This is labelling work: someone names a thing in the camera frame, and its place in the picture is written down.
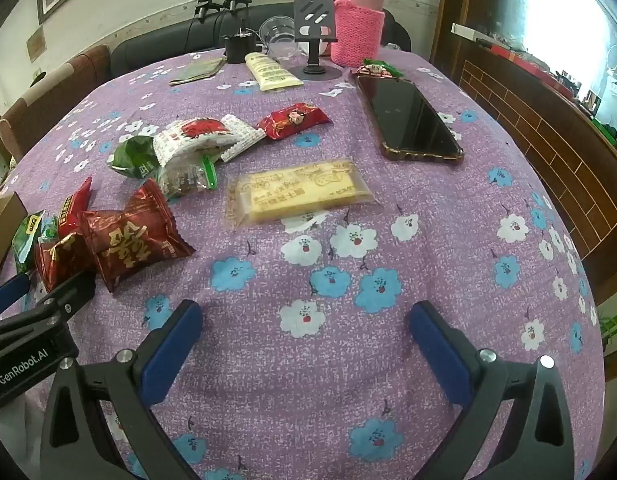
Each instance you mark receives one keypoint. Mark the black clamp device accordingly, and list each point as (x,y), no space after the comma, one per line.
(204,7)
(233,1)

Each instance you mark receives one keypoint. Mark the slim red snack packet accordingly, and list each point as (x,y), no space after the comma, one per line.
(71,210)

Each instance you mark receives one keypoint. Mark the clear plastic cup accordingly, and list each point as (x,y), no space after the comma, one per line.
(278,35)

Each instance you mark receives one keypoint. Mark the black leather sofa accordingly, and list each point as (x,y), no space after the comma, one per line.
(153,45)

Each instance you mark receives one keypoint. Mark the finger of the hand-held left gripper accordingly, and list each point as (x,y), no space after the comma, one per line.
(73,290)
(8,292)

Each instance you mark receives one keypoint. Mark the cream-coloured tube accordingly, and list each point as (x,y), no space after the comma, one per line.
(271,72)

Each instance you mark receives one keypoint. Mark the cardboard box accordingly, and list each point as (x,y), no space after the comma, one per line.
(3,210)

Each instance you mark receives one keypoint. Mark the black smartphone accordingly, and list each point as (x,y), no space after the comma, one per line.
(408,120)

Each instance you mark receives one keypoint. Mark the small green snack packet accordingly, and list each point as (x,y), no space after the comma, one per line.
(49,227)
(26,240)

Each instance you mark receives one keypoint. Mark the pink bottle with knitted sleeve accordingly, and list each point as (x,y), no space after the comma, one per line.
(358,35)

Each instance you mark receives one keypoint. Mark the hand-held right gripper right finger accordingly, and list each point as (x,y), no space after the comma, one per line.
(438,355)

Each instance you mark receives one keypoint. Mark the black phone stand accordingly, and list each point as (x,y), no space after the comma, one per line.
(313,15)

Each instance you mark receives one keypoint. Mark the clear packet with green edges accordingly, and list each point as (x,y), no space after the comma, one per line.
(183,177)

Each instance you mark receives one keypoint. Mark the small black box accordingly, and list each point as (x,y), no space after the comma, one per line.
(236,50)

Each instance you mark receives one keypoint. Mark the red snack packet with figure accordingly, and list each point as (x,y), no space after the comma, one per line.
(291,120)

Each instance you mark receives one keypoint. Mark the large dark red snack packet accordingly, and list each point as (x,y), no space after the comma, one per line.
(133,240)

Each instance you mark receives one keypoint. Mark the long white box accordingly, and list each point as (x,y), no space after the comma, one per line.
(468,31)

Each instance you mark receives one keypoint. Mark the white snack packet red print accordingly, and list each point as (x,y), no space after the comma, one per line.
(188,132)

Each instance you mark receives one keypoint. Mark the yellow cake in clear packet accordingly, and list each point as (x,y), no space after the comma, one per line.
(298,192)

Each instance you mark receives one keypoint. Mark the purple floral tablecloth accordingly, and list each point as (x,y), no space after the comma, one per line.
(288,385)

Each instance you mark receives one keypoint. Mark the wooden brick-pattern cabinet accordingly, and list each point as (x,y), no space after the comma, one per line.
(538,125)

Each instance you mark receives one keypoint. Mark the brown chair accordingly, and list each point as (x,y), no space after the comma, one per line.
(48,100)

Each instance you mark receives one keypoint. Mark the red white wrapped candy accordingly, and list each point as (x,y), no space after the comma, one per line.
(371,67)

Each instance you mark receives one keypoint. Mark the flat olive sachet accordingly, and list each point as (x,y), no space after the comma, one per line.
(198,70)

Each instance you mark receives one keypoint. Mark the small wall plaque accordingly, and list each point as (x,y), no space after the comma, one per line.
(36,42)

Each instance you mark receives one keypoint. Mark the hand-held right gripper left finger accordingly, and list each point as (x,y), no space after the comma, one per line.
(173,345)

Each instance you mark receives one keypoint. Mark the wall socket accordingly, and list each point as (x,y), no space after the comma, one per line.
(38,74)

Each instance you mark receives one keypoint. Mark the long red box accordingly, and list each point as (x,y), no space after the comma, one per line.
(528,62)

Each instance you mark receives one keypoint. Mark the green wrapped candy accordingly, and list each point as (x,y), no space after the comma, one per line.
(393,71)

